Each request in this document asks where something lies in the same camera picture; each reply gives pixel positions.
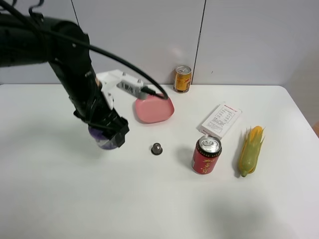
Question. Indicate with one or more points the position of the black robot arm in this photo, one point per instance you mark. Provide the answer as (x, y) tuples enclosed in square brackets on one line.
[(72, 65)]

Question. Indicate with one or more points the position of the purple lidded air freshener jar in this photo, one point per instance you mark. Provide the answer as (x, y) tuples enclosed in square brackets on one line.
[(106, 141)]

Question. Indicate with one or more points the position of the red drink can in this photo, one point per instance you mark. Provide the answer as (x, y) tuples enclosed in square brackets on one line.
[(206, 153)]

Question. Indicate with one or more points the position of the white printed cardboard box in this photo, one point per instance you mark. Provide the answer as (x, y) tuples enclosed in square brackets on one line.
[(219, 122)]

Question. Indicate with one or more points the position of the small dark coffee capsule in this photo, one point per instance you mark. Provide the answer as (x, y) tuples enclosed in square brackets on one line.
[(156, 149)]

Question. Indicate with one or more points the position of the yellow drink can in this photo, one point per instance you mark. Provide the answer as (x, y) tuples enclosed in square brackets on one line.
[(182, 80)]

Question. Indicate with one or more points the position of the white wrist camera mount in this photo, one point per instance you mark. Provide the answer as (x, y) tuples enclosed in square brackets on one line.
[(116, 78)]

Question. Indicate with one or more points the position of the pink square plastic plate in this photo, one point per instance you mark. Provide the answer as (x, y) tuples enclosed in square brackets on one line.
[(153, 109)]

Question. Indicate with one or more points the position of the toy corn cob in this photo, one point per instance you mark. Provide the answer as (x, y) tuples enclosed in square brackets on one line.
[(250, 151)]

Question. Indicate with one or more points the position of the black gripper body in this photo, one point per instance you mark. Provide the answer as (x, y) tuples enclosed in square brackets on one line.
[(104, 123)]

